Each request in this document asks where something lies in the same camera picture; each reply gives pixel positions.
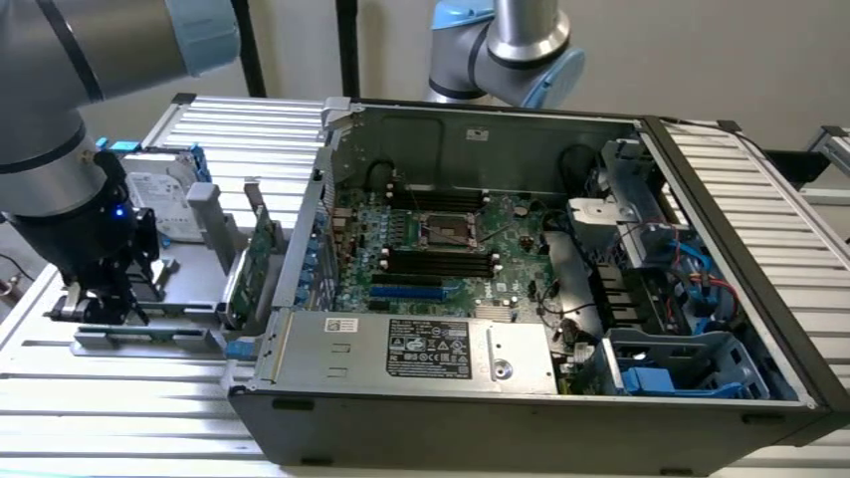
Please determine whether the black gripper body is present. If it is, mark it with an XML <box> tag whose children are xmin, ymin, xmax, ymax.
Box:
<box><xmin>13</xmin><ymin>198</ymin><xmax>145</xmax><ymax>303</ymax></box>

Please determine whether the blue expansion slot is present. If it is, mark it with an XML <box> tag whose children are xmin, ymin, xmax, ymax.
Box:
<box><xmin>369</xmin><ymin>283</ymin><xmax>446</xmax><ymax>304</ymax></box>

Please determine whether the black expansion slot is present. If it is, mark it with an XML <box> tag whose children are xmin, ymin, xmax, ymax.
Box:
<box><xmin>369</xmin><ymin>271</ymin><xmax>446</xmax><ymax>287</ymax></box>

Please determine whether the black RAM slots bank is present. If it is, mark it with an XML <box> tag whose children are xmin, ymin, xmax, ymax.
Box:
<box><xmin>387</xmin><ymin>185</ymin><xmax>489</xmax><ymax>211</ymax></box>
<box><xmin>383</xmin><ymin>248</ymin><xmax>498</xmax><ymax>276</ymax></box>

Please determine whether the silver hard disk, blue caddy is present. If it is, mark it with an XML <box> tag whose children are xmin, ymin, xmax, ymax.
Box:
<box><xmin>98</xmin><ymin>140</ymin><xmax>215</xmax><ymax>246</ymax></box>

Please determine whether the grey parts rack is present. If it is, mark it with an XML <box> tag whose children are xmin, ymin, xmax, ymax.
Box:
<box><xmin>71</xmin><ymin>181</ymin><xmax>253</xmax><ymax>360</ymax></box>

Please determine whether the green graphics card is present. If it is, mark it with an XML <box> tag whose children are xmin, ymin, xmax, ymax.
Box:
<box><xmin>221</xmin><ymin>181</ymin><xmax>283</xmax><ymax>332</ymax></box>

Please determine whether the silver power supply unit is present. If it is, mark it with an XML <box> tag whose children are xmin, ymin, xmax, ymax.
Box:
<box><xmin>254</xmin><ymin>310</ymin><xmax>560</xmax><ymax>397</ymax></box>

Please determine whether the black stand pole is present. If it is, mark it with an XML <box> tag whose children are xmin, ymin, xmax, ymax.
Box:
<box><xmin>227</xmin><ymin>0</ymin><xmax>269</xmax><ymax>99</ymax></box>
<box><xmin>334</xmin><ymin>0</ymin><xmax>362</xmax><ymax>99</ymax></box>

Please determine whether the CPU socket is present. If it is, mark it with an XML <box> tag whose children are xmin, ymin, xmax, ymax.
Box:
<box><xmin>413</xmin><ymin>210</ymin><xmax>485</xmax><ymax>249</ymax></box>

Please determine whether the silver chipset heatsink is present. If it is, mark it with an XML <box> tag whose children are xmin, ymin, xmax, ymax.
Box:
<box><xmin>473</xmin><ymin>304</ymin><xmax>518</xmax><ymax>324</ymax></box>

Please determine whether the black open PC case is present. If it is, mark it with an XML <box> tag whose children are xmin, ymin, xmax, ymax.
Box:
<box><xmin>225</xmin><ymin>96</ymin><xmax>850</xmax><ymax>468</ymax></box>

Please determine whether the green motherboard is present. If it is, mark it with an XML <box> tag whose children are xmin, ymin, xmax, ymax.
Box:
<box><xmin>330</xmin><ymin>182</ymin><xmax>564</xmax><ymax>323</ymax></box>

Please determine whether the black fan shroud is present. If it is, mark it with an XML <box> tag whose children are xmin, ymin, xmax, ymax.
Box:
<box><xmin>589</xmin><ymin>262</ymin><xmax>674</xmax><ymax>336</ymax></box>

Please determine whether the grey metal drive cage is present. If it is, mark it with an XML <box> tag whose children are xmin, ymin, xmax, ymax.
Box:
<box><xmin>566</xmin><ymin>137</ymin><xmax>694</xmax><ymax>271</ymax></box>

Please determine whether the blue plastic disk bay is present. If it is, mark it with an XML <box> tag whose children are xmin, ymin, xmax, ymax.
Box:
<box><xmin>600</xmin><ymin>327</ymin><xmax>777</xmax><ymax>400</ymax></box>

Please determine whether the thin dark cable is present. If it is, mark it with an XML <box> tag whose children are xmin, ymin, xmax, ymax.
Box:
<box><xmin>0</xmin><ymin>252</ymin><xmax>39</xmax><ymax>301</ymax></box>

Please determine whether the blue data wire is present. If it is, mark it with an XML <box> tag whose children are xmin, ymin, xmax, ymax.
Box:
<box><xmin>669</xmin><ymin>237</ymin><xmax>740</xmax><ymax>323</ymax></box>

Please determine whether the red wire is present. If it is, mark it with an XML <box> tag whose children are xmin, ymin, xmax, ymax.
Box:
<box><xmin>670</xmin><ymin>243</ymin><xmax>740</xmax><ymax>305</ymax></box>

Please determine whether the black cable over table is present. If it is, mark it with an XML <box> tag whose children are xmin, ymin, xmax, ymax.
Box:
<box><xmin>662</xmin><ymin>116</ymin><xmax>802</xmax><ymax>186</ymax></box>

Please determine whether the black bracket block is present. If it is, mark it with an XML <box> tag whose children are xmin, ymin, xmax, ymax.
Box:
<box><xmin>761</xmin><ymin>147</ymin><xmax>826</xmax><ymax>191</ymax></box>

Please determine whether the aluminium frame profile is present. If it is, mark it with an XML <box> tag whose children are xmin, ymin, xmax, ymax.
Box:
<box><xmin>800</xmin><ymin>125</ymin><xmax>850</xmax><ymax>201</ymax></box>

